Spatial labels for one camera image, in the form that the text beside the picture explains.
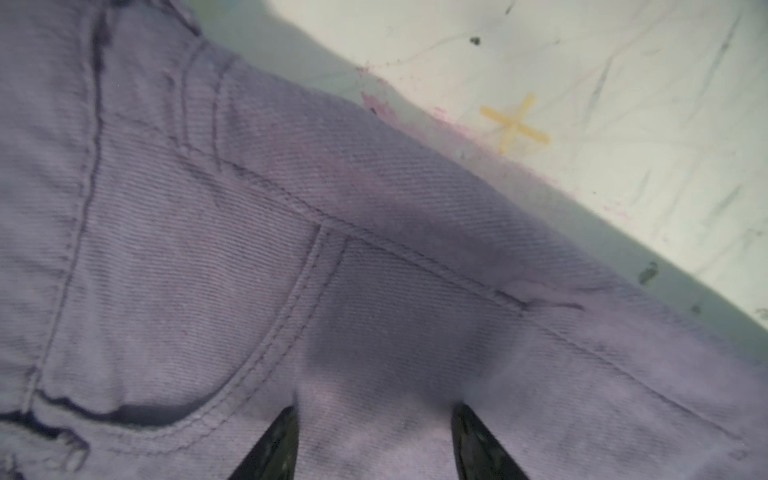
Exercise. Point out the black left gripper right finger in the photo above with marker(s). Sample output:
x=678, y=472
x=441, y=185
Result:
x=478, y=454

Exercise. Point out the purple trousers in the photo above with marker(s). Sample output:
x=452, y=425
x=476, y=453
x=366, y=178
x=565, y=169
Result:
x=190, y=245

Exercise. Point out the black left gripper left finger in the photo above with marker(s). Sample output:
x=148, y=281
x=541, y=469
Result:
x=274, y=455

